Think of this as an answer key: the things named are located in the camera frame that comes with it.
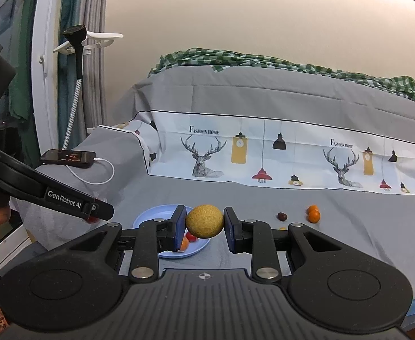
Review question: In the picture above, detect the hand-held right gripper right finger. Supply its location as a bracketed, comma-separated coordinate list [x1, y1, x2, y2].
[223, 206, 357, 284]

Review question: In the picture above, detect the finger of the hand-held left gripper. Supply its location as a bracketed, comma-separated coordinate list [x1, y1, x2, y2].
[83, 192, 115, 222]

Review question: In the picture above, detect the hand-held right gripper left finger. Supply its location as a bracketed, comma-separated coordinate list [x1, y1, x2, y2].
[57, 204, 188, 284]

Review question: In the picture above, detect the blue plate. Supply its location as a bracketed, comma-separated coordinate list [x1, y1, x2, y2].
[132, 204, 211, 259]

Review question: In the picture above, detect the black smartphone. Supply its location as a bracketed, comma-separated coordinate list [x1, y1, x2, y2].
[39, 150, 97, 168]

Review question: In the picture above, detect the green garment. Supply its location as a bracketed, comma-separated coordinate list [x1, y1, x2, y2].
[8, 0, 35, 123]

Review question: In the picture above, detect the white deer print cloth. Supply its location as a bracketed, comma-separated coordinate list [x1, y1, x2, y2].
[122, 110, 415, 196]

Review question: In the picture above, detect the grey bed sheet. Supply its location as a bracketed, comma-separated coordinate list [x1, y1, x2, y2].
[9, 65, 415, 300]

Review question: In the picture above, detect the white steamer hanger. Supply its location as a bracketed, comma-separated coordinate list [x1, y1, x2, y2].
[39, 32, 124, 75]

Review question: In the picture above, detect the green checked blanket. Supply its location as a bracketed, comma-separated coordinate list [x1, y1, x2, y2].
[149, 47, 415, 105]

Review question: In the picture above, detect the white charging cable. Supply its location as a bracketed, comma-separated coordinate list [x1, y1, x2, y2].
[67, 156, 115, 185]

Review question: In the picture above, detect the white door frame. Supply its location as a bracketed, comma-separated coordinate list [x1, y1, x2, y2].
[31, 0, 66, 171]

